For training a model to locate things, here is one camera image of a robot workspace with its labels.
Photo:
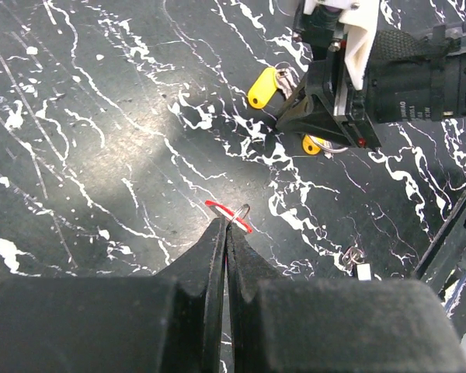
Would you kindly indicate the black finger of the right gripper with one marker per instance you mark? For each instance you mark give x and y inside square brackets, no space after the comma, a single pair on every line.
[353,131]
[297,104]

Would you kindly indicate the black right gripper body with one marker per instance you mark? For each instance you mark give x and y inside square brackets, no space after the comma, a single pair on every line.
[409,76]

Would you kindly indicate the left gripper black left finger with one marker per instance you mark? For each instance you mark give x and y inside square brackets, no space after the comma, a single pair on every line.
[168,322]

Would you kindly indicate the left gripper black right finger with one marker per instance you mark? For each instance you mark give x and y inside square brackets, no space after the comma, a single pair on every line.
[333,325]

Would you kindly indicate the red tag key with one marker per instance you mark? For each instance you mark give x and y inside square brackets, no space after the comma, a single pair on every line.
[236,217]

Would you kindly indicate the black key tag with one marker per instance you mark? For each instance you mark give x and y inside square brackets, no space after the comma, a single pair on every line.
[354,260]

